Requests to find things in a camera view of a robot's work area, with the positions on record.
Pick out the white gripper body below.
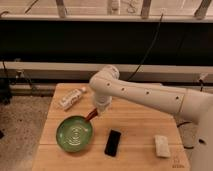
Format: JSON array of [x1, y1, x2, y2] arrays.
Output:
[[93, 94, 112, 115]]

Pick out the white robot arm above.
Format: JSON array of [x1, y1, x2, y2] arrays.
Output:
[[89, 65, 213, 171]]

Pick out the green ceramic bowl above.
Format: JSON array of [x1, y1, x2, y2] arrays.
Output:
[[56, 115, 93, 153]]

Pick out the black smartphone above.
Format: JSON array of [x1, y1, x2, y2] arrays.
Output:
[[104, 130, 121, 157]]

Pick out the wooden table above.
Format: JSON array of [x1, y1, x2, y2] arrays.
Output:
[[32, 83, 190, 171]]

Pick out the white sponge block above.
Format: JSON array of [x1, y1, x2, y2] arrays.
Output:
[[154, 135, 171, 158]]

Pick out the black hanging cable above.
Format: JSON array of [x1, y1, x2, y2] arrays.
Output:
[[126, 13, 165, 82]]

